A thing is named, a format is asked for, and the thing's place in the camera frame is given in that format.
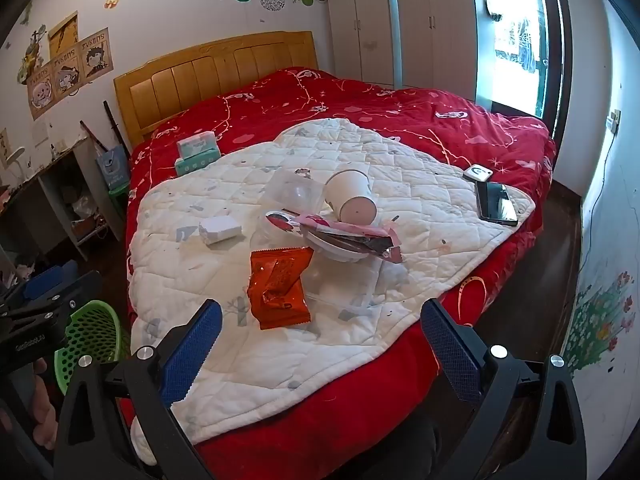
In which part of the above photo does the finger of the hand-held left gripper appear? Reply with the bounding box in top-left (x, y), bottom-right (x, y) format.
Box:
top-left (30, 269), bottom-right (104, 320)
top-left (21, 260), bottom-right (79, 302)

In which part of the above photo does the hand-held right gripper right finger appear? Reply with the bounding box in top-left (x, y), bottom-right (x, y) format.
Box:
top-left (420, 298), bottom-right (588, 480)

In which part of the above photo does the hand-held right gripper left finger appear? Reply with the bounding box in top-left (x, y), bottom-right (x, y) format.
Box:
top-left (52, 299), bottom-right (223, 480)

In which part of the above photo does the green plastic basket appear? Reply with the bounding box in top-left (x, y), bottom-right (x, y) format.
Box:
top-left (54, 300), bottom-right (132, 396)

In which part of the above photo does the white plastic cup lid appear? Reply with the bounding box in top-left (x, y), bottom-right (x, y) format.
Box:
top-left (302, 225), bottom-right (381, 264)

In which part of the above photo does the person's left hand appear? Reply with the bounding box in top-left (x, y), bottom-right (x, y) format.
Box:
top-left (30, 357), bottom-right (58, 453)

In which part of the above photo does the green plastic stool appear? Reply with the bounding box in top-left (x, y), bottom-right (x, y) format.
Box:
top-left (107, 182), bottom-right (132, 222)

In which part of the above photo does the white desk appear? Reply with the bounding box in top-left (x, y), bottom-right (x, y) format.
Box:
top-left (0, 135), bottom-right (126, 261)

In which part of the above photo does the orange snack packet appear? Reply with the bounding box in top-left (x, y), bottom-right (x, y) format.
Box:
top-left (247, 247), bottom-right (316, 331)

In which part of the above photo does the clear plastic film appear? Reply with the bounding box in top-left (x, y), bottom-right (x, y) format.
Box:
top-left (305, 260), bottom-right (401, 318)

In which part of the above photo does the blue paper bag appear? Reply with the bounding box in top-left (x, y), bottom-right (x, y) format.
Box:
top-left (96, 146), bottom-right (132, 191)

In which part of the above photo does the white desk lamp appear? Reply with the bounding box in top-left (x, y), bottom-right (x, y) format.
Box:
top-left (0, 146), bottom-right (26, 171)

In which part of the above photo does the brown stick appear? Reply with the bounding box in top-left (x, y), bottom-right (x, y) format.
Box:
top-left (80, 120), bottom-right (108, 153)

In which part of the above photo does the white quilted mat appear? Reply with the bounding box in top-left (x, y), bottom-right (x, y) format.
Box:
top-left (129, 117), bottom-right (533, 445)

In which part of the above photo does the black smartphone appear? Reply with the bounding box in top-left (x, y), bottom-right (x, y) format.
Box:
top-left (475, 180), bottom-right (519, 226)

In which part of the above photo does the black stick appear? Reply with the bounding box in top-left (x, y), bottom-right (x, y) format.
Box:
top-left (103, 101), bottom-right (132, 158)

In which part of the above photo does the pink snack wrapper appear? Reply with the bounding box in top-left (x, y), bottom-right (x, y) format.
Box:
top-left (265, 210), bottom-right (403, 265)

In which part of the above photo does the small white device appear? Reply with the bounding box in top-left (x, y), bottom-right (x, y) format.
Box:
top-left (462, 164), bottom-right (494, 184)

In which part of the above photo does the clear plastic container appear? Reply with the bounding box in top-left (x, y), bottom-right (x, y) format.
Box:
top-left (260, 169), bottom-right (326, 217)

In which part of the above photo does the white paper cup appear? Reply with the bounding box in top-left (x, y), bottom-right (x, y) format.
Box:
top-left (325, 169), bottom-right (379, 226)

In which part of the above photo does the wooden bed headboard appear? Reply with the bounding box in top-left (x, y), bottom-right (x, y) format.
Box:
top-left (113, 31), bottom-right (319, 148)

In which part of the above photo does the red bed with headboard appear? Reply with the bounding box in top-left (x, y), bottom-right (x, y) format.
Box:
top-left (122, 67), bottom-right (558, 480)

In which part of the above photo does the window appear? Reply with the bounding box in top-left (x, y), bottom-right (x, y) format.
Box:
top-left (475, 0), bottom-right (561, 121)

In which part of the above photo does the white wardrobe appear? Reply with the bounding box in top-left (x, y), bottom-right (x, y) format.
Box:
top-left (324, 0), bottom-right (478, 92)

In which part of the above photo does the flower wall sticker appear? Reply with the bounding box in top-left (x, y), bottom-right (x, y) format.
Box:
top-left (562, 272), bottom-right (636, 373)

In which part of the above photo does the cartoon wall poster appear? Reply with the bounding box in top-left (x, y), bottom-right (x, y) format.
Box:
top-left (52, 52), bottom-right (84, 97)
top-left (80, 27), bottom-right (113, 79)
top-left (27, 67), bottom-right (55, 121)

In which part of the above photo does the thin wall cable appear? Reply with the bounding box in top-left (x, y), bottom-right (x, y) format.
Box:
top-left (580, 130), bottom-right (617, 281)

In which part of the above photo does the orange wall poster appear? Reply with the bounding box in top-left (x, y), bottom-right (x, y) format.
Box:
top-left (48, 11), bottom-right (79, 58)

